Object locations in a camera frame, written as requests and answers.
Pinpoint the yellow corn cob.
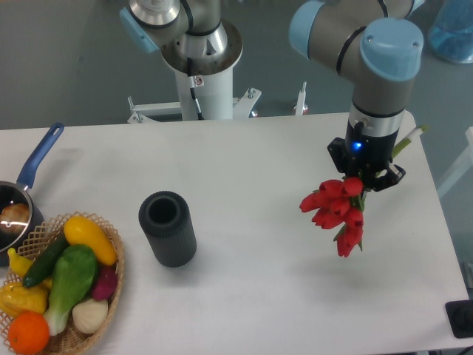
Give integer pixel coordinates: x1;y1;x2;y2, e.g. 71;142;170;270
1;282;48;318

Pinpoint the white table leg frame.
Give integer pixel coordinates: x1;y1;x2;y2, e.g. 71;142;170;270
437;126;472;199

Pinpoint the black device at edge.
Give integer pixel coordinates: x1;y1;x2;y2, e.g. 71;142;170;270
445;300;472;339

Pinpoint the orange fruit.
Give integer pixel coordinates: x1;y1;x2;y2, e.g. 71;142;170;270
7;311;50;354

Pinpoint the brown bread roll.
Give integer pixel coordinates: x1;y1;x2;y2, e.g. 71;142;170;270
1;203;30;234

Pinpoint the purple red radish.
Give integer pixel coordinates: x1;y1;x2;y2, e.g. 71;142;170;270
90;266;118;301

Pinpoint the red tulip bouquet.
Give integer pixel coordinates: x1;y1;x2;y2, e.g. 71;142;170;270
299;125;429;257

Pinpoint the green bok choy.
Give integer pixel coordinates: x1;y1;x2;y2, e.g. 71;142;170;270
44;244;98;337

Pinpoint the dark grey ribbed vase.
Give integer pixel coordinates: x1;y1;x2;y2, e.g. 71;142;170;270
138;191;197;268

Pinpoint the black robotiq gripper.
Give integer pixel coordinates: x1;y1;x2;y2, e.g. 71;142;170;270
327;123;406;192

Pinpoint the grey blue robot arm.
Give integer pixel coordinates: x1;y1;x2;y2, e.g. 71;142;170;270
120;1;423;192

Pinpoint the small yellow banana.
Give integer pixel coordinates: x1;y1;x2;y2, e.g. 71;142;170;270
7;248;33;277

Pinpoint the white garlic bulb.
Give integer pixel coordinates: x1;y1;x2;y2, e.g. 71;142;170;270
72;298;108;334

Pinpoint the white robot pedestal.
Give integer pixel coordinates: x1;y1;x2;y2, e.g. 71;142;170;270
128;19;262;123

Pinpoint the dark green cucumber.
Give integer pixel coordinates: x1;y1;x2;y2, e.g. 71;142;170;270
22;234;69;288

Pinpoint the blue handled saucepan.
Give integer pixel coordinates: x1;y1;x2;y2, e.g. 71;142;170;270
1;123;64;267

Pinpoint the yellow squash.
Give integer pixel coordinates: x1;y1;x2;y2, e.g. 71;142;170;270
64;216;118;266

